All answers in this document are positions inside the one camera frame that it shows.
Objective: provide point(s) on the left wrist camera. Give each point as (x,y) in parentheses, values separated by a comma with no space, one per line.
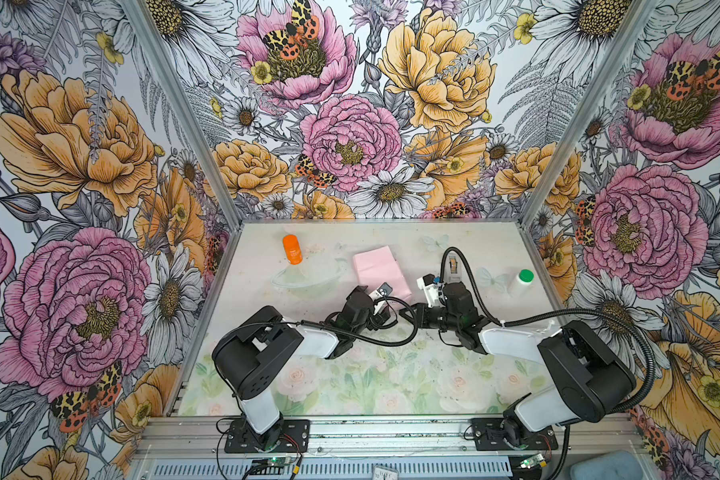
(383,291)

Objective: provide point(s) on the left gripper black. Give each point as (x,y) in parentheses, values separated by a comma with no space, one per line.
(378,320)

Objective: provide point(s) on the blue-grey cloth pad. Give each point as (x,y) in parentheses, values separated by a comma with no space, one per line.
(617,465)

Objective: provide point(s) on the aluminium front rail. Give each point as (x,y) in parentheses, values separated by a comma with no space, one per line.
(375,436)

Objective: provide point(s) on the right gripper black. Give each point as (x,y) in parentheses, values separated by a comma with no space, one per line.
(422,309)

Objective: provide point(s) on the orange tube bottle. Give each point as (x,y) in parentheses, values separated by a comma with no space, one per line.
(292,249)

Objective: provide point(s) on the white bottle green cap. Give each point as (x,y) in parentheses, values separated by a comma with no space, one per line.
(520,283)

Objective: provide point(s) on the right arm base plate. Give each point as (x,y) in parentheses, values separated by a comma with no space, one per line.
(502,434)

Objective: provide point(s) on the purple wrapping paper sheet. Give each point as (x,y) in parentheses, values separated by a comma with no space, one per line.
(377,267)

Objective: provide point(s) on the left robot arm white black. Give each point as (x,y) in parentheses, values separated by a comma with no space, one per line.
(250,357)

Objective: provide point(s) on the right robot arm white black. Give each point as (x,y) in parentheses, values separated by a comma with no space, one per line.
(588,380)

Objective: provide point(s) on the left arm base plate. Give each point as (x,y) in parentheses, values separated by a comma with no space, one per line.
(286,436)

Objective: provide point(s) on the white slotted cable duct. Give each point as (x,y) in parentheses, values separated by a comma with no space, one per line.
(480,467)

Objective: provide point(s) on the grey tape dispenser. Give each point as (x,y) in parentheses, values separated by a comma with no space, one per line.
(453,269)

